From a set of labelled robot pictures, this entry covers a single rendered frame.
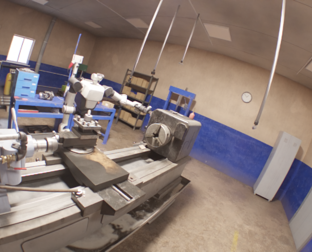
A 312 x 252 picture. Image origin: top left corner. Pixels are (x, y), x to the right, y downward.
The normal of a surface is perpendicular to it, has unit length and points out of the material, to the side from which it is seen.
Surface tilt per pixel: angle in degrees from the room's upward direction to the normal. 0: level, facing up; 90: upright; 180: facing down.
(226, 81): 90
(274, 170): 90
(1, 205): 90
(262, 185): 90
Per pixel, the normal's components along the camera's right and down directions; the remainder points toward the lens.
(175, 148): -0.50, 0.00
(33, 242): 0.80, 0.39
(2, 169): 0.27, 0.09
